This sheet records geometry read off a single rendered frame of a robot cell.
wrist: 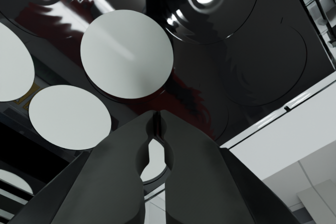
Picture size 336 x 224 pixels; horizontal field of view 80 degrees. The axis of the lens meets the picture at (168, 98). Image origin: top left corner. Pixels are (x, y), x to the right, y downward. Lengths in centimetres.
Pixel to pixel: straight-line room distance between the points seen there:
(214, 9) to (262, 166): 36
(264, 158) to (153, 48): 35
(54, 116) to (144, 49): 14
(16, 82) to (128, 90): 12
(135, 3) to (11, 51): 14
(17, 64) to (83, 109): 8
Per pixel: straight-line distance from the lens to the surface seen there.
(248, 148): 45
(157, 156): 31
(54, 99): 28
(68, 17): 24
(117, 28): 22
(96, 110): 27
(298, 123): 45
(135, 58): 23
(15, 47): 27
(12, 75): 28
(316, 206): 226
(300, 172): 211
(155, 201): 50
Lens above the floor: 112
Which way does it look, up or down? 61 degrees down
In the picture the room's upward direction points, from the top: 175 degrees clockwise
